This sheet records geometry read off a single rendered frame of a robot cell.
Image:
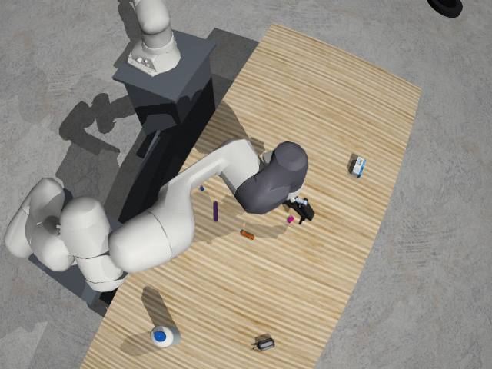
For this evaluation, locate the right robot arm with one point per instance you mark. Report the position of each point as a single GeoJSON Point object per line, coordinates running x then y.
{"type": "Point", "coordinates": [159, 233]}

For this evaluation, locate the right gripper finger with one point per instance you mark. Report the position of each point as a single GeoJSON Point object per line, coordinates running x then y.
{"type": "Point", "coordinates": [303, 211]}

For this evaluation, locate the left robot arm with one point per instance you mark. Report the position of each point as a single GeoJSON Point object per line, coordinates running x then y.
{"type": "Point", "coordinates": [156, 51]}

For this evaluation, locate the orange rod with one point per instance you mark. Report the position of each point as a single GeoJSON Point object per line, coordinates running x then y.
{"type": "Point", "coordinates": [247, 235]}

